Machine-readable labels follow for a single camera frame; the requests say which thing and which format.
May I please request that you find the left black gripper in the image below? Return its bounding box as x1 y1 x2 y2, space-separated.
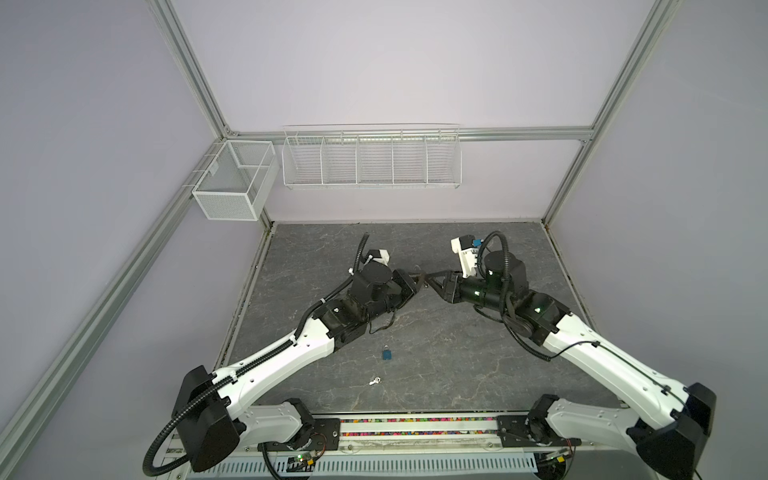
365 268 426 323

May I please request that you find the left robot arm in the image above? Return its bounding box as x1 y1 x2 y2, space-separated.
142 239 424 477

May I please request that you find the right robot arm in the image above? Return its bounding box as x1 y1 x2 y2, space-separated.
425 231 717 479

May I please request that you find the white mesh box basket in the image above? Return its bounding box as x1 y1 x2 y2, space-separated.
192 140 279 221

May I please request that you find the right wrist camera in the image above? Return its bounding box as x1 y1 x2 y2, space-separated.
451 235 483 278

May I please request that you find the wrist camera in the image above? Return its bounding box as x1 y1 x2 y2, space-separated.
366 249 390 266
451 235 483 278

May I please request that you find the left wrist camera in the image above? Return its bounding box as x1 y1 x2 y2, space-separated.
366 249 390 266

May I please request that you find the white wire shelf basket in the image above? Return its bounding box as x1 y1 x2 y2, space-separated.
282 123 463 189

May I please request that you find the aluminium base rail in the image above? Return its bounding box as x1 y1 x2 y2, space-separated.
164 411 673 460

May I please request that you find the white vented cable duct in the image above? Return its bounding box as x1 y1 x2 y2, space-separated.
197 455 538 479

